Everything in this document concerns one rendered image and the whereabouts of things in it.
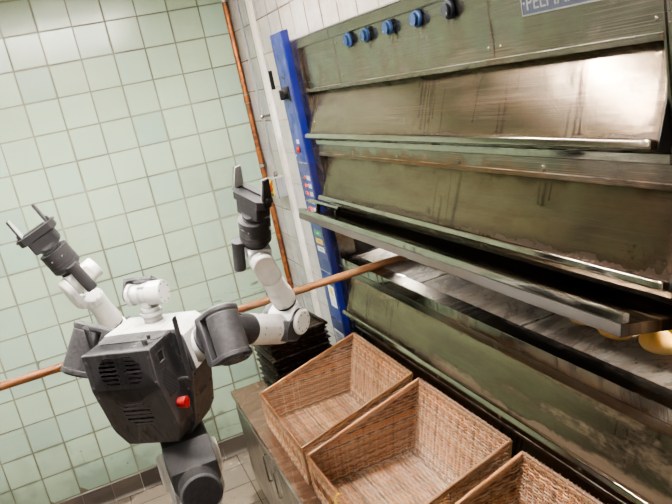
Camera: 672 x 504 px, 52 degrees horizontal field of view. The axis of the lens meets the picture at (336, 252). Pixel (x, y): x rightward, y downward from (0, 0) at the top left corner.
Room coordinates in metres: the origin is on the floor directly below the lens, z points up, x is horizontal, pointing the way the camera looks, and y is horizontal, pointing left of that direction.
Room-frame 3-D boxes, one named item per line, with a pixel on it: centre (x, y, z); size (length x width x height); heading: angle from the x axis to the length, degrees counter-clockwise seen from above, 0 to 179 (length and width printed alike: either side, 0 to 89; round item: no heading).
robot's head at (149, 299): (1.82, 0.53, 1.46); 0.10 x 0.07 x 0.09; 74
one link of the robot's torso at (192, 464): (1.73, 0.52, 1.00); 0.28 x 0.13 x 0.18; 18
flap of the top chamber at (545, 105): (2.01, -0.32, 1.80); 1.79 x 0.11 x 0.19; 19
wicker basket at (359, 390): (2.47, 0.13, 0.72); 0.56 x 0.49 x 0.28; 19
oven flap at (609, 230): (2.01, -0.32, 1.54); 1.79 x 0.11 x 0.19; 19
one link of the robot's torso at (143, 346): (1.76, 0.55, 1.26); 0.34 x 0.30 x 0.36; 74
